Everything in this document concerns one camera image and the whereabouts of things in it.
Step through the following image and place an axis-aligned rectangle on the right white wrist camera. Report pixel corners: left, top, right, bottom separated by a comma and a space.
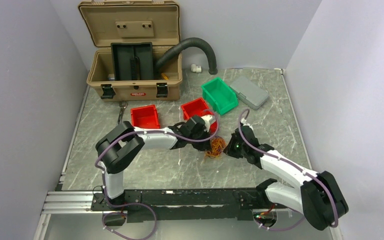
240, 119, 254, 130

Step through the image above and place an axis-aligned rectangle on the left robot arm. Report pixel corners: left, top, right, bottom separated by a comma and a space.
95, 114, 218, 210

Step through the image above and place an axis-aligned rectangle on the coloured wire bundle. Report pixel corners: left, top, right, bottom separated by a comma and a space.
204, 135, 228, 161

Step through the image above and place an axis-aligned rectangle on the black toolbox tray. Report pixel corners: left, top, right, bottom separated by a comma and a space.
111, 42, 154, 81

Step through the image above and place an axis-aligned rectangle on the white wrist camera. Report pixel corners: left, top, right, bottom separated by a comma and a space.
201, 114, 217, 131
240, 119, 254, 130

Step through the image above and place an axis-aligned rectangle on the yellow item in toolbox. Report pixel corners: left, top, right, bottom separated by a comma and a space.
161, 73, 169, 80

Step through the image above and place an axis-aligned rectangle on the grey plastic case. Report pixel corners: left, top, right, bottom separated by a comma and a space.
229, 76, 269, 110

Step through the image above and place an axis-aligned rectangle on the red plastic bin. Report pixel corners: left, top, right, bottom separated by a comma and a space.
180, 97, 215, 132
130, 104, 161, 129

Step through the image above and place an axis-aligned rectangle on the tan plastic toolbox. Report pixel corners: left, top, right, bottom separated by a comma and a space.
78, 0, 183, 102

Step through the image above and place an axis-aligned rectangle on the left red plastic bin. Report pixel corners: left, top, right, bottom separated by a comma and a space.
130, 104, 161, 129

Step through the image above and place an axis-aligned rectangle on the silver wrench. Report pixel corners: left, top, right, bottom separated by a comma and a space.
117, 101, 128, 125

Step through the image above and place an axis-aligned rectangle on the white pipe fitting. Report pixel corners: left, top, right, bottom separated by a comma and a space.
190, 64, 202, 73

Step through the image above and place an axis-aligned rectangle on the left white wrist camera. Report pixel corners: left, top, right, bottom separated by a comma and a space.
201, 114, 217, 131

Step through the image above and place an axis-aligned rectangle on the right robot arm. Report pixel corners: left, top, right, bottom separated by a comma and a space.
223, 124, 349, 231

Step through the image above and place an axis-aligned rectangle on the black corrugated hose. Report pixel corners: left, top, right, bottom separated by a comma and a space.
155, 37, 219, 76

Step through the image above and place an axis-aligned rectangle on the green plastic bin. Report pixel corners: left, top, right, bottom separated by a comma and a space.
201, 77, 239, 115

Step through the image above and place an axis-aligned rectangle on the right red plastic bin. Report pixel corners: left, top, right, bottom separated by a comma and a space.
180, 97, 215, 132

